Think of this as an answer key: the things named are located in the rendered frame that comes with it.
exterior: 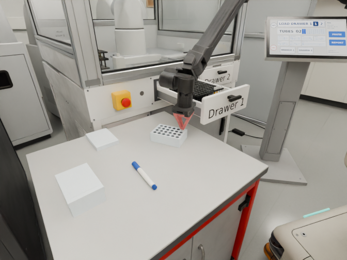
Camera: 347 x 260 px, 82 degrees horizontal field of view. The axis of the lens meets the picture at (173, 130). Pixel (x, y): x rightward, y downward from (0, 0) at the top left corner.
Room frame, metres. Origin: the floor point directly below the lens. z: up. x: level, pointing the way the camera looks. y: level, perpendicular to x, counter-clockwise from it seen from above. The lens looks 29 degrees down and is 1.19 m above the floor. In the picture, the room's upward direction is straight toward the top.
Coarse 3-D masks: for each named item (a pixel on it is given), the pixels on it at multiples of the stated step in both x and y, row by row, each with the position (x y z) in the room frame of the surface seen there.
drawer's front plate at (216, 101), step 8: (232, 88) 0.82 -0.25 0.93; (240, 88) 0.83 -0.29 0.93; (248, 88) 0.88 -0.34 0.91; (208, 96) 0.72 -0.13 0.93; (216, 96) 0.74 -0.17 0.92; (224, 96) 0.77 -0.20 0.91; (208, 104) 0.71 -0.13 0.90; (216, 104) 0.74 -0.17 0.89; (224, 104) 0.77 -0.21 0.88; (232, 104) 0.81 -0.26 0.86; (240, 104) 0.85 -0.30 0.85; (208, 112) 0.71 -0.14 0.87; (216, 112) 0.75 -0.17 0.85; (224, 112) 0.78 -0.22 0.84; (232, 112) 0.82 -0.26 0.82; (200, 120) 0.71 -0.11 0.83; (208, 120) 0.72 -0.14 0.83
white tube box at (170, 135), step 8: (160, 128) 0.71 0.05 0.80; (168, 128) 0.71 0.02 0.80; (176, 128) 0.71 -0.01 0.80; (152, 136) 0.67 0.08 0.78; (160, 136) 0.66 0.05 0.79; (168, 136) 0.65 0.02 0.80; (176, 136) 0.65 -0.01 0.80; (184, 136) 0.68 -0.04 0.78; (168, 144) 0.64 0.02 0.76; (176, 144) 0.63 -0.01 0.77
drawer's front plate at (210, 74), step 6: (222, 66) 1.27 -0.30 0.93; (228, 66) 1.29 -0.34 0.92; (204, 72) 1.16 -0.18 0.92; (210, 72) 1.19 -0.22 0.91; (216, 72) 1.22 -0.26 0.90; (228, 72) 1.30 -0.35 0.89; (204, 78) 1.16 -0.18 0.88; (210, 78) 1.19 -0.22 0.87; (216, 78) 1.23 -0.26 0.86; (228, 78) 1.30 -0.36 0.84; (216, 84) 1.23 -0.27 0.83
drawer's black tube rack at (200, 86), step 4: (196, 84) 0.98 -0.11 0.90; (200, 84) 0.98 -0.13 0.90; (204, 84) 0.99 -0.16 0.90; (208, 84) 0.98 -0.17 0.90; (196, 88) 0.91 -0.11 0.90; (200, 88) 0.91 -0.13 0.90; (204, 88) 0.91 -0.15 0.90; (208, 88) 0.92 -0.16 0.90; (212, 88) 0.92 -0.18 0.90; (196, 92) 0.85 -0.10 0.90; (200, 92) 0.85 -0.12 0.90; (200, 96) 0.89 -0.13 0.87; (204, 96) 0.89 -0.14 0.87; (196, 100) 0.83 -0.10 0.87; (200, 100) 0.85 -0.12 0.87
